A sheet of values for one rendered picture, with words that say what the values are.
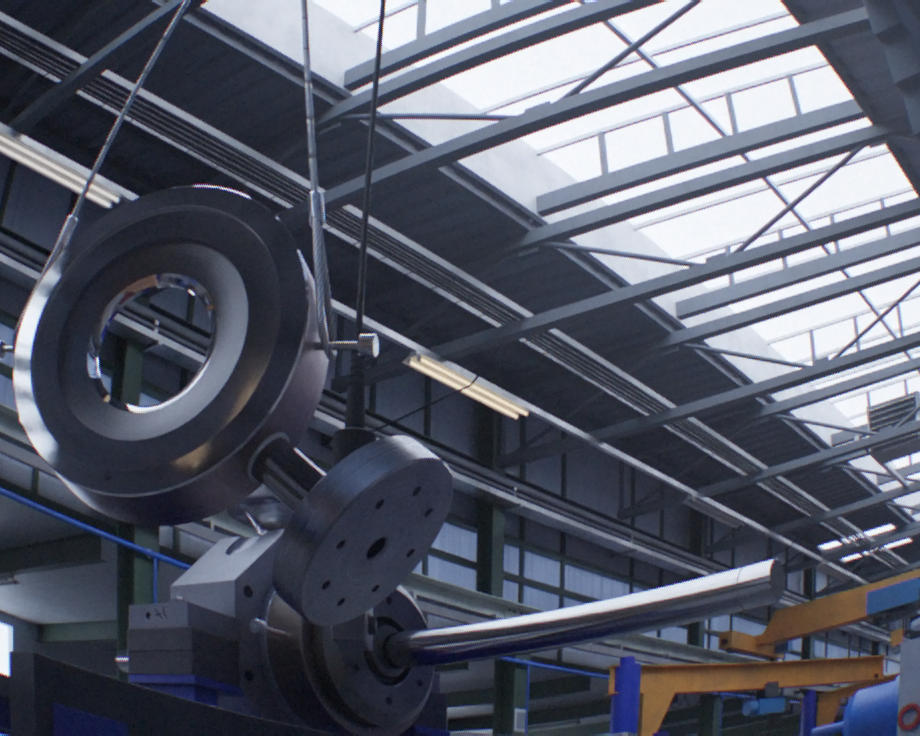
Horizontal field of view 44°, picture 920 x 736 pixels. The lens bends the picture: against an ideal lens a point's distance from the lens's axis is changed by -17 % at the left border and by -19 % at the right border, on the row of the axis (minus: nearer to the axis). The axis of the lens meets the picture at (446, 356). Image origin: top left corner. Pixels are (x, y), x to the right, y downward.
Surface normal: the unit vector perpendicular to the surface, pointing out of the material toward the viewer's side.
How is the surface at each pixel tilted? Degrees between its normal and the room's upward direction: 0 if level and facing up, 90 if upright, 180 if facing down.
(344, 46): 90
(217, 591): 90
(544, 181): 90
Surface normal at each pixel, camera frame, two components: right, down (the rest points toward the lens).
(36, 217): 0.79, -0.24
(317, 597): 0.72, 0.52
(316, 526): -0.37, -0.26
